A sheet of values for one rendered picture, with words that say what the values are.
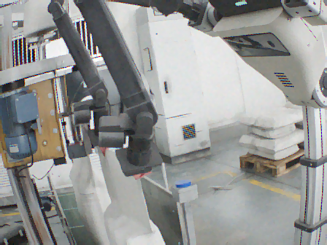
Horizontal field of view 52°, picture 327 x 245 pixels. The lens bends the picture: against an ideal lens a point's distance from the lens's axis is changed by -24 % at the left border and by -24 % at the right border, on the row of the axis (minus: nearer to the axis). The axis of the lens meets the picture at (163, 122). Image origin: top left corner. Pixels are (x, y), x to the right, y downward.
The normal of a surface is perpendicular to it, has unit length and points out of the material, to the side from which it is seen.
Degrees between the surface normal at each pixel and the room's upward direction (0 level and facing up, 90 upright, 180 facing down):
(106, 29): 119
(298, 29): 90
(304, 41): 90
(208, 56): 90
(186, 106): 90
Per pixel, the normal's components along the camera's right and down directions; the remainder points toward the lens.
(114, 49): 0.15, 0.58
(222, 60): 0.34, 0.08
